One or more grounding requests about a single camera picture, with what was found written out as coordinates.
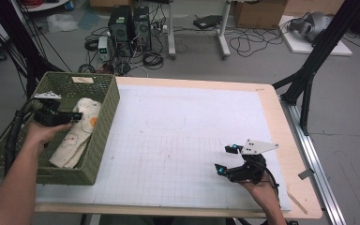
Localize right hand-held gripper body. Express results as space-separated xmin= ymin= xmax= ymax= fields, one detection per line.
xmin=227 ymin=138 xmax=280 ymax=185

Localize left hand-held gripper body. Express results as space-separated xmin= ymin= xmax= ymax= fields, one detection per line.
xmin=32 ymin=90 xmax=75 ymax=128

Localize cream printed cloth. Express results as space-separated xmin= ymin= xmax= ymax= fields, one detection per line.
xmin=49 ymin=97 xmax=102 ymax=170

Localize green woven basket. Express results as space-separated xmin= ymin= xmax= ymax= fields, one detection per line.
xmin=0 ymin=71 xmax=121 ymax=186

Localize person's left hand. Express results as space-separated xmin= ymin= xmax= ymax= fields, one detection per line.
xmin=24 ymin=121 xmax=73 ymax=151

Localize person's right hand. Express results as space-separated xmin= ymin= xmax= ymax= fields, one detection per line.
xmin=238 ymin=178 xmax=279 ymax=214

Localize thin wooden stick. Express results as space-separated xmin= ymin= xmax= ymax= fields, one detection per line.
xmin=286 ymin=190 xmax=309 ymax=216

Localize grey tape piece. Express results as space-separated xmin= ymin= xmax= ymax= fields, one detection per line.
xmin=297 ymin=168 xmax=316 ymax=181

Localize white grid mat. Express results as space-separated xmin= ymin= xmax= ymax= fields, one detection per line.
xmin=36 ymin=83 xmax=293 ymax=212

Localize white power supply unit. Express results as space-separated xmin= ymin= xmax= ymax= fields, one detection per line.
xmin=97 ymin=36 xmax=111 ymax=63

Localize person's dark clothing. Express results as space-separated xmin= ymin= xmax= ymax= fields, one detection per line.
xmin=101 ymin=214 xmax=233 ymax=225

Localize clear plastic bag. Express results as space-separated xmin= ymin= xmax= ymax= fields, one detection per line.
xmin=46 ymin=12 xmax=80 ymax=34

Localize large black computer tower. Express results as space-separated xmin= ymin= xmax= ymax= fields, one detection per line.
xmin=107 ymin=5 xmax=135 ymax=58

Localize teal floor sheet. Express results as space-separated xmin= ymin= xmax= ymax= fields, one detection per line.
xmin=77 ymin=8 xmax=102 ymax=31

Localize slim black computer tower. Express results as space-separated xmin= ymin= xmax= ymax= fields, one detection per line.
xmin=132 ymin=5 xmax=153 ymax=53

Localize white metal stand leg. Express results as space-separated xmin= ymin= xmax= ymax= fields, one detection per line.
xmin=217 ymin=0 xmax=233 ymax=60
xmin=167 ymin=0 xmax=178 ymax=60

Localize white floor board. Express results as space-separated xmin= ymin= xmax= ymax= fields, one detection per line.
xmin=277 ymin=15 xmax=353 ymax=57

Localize black flat device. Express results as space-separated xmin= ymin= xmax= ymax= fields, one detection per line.
xmin=192 ymin=14 xmax=223 ymax=31

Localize brown cardboard box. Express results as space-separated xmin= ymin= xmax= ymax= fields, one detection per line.
xmin=233 ymin=0 xmax=290 ymax=30

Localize grey headset device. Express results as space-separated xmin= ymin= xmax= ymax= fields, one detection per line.
xmin=287 ymin=11 xmax=334 ymax=43

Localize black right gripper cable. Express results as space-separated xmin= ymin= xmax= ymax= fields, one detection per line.
xmin=263 ymin=168 xmax=283 ymax=211

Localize small black cable coil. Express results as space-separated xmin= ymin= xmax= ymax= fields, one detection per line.
xmin=78 ymin=63 xmax=97 ymax=75

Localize aluminium rail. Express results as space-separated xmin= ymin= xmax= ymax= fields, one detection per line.
xmin=279 ymin=97 xmax=348 ymax=225

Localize black metal frame stand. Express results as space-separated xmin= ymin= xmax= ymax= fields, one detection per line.
xmin=0 ymin=0 xmax=73 ymax=101
xmin=271 ymin=0 xmax=360 ymax=137

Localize coiled black cable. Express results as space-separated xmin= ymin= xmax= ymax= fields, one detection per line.
xmin=142 ymin=51 xmax=166 ymax=70

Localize loose black floor cables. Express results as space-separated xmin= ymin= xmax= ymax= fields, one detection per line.
xmin=228 ymin=26 xmax=285 ymax=58

